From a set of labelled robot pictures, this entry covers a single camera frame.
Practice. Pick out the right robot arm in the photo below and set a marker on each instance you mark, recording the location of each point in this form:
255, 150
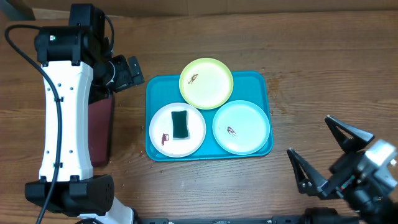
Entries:
380, 209

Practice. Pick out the yellow-green plate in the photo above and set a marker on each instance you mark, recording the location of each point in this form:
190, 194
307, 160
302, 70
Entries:
206, 83

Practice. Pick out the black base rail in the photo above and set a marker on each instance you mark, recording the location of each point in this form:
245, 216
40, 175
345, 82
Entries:
283, 219

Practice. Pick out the cardboard backdrop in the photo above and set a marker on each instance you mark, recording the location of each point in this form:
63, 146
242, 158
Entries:
133, 8

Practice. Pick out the dark red tray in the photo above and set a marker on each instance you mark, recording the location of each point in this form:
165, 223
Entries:
100, 124

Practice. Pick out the light blue plate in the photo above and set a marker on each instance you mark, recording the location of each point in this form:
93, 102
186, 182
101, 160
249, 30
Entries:
241, 128

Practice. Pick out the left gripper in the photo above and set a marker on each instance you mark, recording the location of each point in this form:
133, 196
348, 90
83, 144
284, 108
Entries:
127, 78

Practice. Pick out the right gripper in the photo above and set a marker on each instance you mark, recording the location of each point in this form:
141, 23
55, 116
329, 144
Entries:
344, 168

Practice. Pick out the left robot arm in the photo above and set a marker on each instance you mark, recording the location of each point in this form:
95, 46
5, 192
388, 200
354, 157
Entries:
79, 69

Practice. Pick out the white plate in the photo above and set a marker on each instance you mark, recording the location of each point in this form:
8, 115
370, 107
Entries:
161, 131

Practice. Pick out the green scrub sponge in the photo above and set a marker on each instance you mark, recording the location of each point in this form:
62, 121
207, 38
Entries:
180, 124

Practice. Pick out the teal plastic tray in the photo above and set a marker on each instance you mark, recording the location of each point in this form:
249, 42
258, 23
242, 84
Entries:
164, 89

